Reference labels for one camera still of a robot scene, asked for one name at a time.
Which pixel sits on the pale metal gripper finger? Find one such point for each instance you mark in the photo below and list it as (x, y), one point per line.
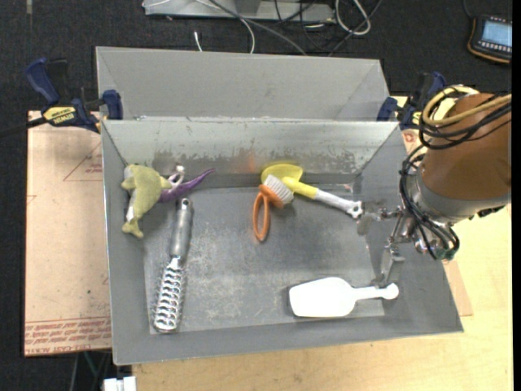
(390, 265)
(368, 222)

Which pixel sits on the yellow-green plush toy animal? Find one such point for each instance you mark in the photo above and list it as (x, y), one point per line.
(142, 190)

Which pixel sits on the black cylinder on white bracket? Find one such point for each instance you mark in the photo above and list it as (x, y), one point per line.
(488, 212)

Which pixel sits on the brown cardboard board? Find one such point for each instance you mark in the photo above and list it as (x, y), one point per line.
(65, 238)

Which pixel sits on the white plastic scoop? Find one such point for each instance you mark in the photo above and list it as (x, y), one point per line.
(321, 297)

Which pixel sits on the silver metal round hairbrush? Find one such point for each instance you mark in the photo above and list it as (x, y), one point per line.
(179, 234)

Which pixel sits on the grey metal bin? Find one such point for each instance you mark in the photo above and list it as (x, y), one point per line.
(244, 259)

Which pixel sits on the purple toy tentacle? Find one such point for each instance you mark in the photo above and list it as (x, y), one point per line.
(185, 186)

